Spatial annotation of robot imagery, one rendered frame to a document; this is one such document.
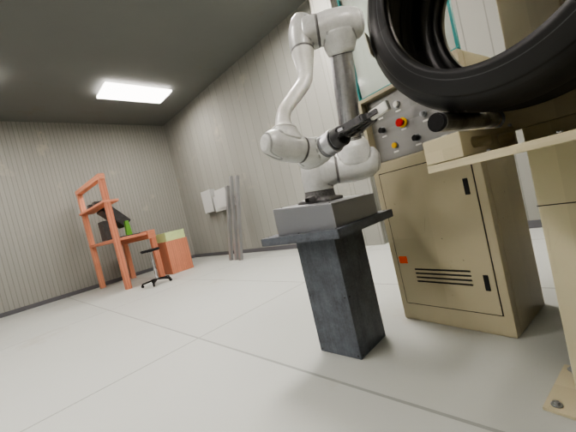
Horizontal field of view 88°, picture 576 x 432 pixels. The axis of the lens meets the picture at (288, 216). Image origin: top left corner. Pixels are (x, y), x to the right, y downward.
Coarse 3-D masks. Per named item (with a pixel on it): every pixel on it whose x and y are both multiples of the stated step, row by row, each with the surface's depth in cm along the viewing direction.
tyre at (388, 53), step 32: (384, 0) 73; (416, 0) 90; (384, 32) 75; (416, 32) 93; (544, 32) 52; (384, 64) 78; (416, 64) 70; (448, 64) 90; (480, 64) 60; (512, 64) 56; (544, 64) 54; (416, 96) 75; (448, 96) 67; (480, 96) 63; (512, 96) 60; (544, 96) 64
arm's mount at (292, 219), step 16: (288, 208) 145; (304, 208) 138; (320, 208) 131; (336, 208) 129; (352, 208) 138; (368, 208) 147; (288, 224) 147; (304, 224) 139; (320, 224) 133; (336, 224) 127
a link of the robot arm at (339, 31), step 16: (320, 16) 124; (336, 16) 122; (352, 16) 122; (320, 32) 125; (336, 32) 124; (352, 32) 124; (336, 48) 127; (352, 48) 129; (336, 64) 131; (352, 64) 132; (336, 80) 134; (352, 80) 134; (336, 96) 138; (352, 96) 136; (352, 112) 138; (352, 144) 141; (368, 144) 144; (336, 160) 146; (352, 160) 143; (368, 160) 143; (352, 176) 146; (368, 176) 148
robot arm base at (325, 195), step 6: (312, 192) 150; (318, 192) 148; (324, 192) 148; (330, 192) 150; (306, 198) 146; (312, 198) 147; (318, 198) 148; (324, 198) 146; (330, 198) 147; (336, 198) 152; (300, 204) 153
